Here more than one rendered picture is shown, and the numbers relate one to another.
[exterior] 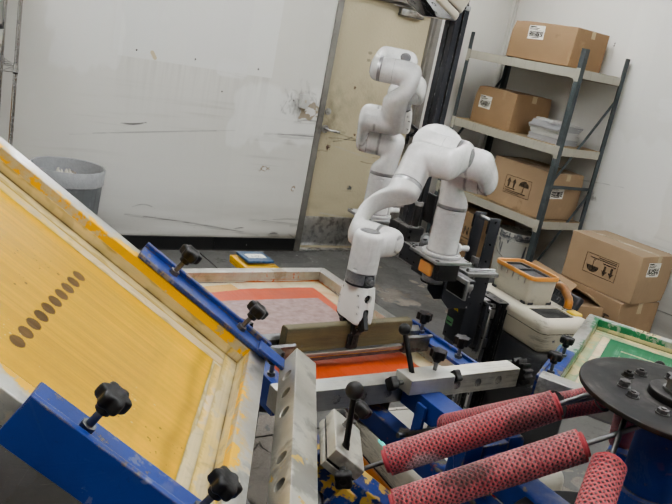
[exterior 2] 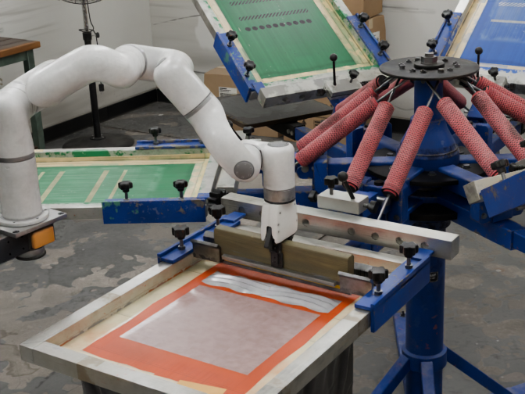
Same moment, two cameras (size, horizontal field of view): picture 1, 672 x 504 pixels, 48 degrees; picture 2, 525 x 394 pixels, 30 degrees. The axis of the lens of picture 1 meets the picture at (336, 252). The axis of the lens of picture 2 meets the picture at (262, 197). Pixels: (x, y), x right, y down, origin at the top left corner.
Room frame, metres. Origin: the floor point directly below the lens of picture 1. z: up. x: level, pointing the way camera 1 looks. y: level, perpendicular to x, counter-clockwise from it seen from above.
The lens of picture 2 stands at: (2.62, 1.95, 1.98)
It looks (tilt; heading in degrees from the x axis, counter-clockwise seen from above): 20 degrees down; 249
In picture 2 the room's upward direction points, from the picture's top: 3 degrees counter-clockwise
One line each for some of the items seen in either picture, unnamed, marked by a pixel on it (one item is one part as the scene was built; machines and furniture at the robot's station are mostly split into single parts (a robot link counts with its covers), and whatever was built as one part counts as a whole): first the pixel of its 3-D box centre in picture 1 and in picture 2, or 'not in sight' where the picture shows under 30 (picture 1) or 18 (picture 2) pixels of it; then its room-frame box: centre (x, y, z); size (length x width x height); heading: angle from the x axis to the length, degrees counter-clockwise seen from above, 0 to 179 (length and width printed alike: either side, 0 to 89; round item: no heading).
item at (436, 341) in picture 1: (436, 353); (201, 247); (1.91, -0.32, 0.98); 0.30 x 0.05 x 0.07; 35
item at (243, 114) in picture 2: not in sight; (319, 140); (1.14, -1.23, 0.91); 1.34 x 0.40 x 0.08; 95
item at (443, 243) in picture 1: (449, 231); (15, 186); (2.36, -0.34, 1.21); 0.16 x 0.13 x 0.15; 120
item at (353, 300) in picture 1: (356, 298); (280, 215); (1.79, -0.07, 1.13); 0.10 x 0.07 x 0.11; 35
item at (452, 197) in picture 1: (460, 184); (11, 123); (2.35, -0.34, 1.37); 0.13 x 0.10 x 0.16; 65
